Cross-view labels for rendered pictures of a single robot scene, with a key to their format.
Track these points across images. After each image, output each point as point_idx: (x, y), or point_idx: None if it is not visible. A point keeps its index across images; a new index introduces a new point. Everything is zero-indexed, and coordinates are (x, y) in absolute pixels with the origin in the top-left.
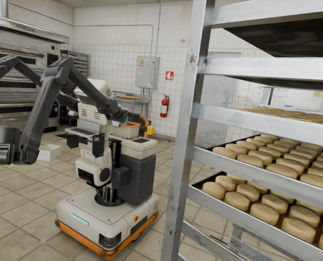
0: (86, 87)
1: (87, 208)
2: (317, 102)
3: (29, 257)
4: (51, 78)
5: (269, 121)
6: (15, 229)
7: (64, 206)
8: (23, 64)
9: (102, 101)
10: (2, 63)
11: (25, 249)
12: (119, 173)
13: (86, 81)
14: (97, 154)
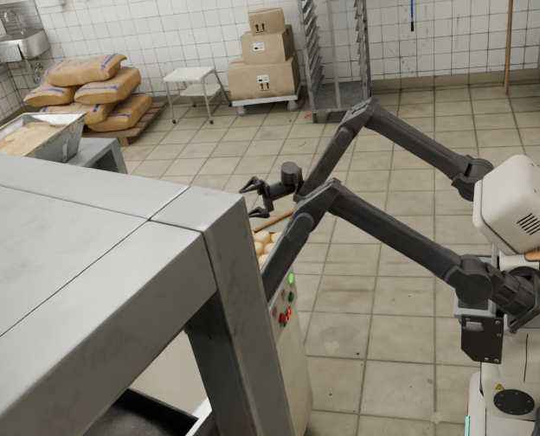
0: (380, 240)
1: (496, 432)
2: None
3: (399, 425)
4: (283, 232)
5: None
6: (428, 362)
7: (473, 390)
8: (379, 122)
9: (434, 271)
10: (344, 125)
11: (407, 407)
12: None
13: (381, 226)
14: (478, 355)
